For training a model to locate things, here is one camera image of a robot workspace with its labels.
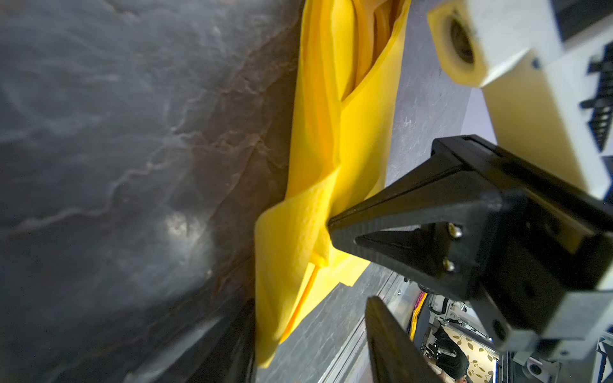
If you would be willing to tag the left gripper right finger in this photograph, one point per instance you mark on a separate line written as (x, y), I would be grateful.
(393, 357)

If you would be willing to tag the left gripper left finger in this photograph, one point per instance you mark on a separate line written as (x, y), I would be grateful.
(220, 350)

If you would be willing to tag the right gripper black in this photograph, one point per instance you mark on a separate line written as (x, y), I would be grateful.
(529, 252)

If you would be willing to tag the yellow paper napkin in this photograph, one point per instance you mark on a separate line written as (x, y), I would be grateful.
(340, 146)

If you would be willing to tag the orange plastic fork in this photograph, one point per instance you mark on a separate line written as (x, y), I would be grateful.
(386, 14)

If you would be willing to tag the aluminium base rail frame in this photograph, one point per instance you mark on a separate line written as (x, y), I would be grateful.
(352, 362)

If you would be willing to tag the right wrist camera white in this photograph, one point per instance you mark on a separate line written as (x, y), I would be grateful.
(545, 71)

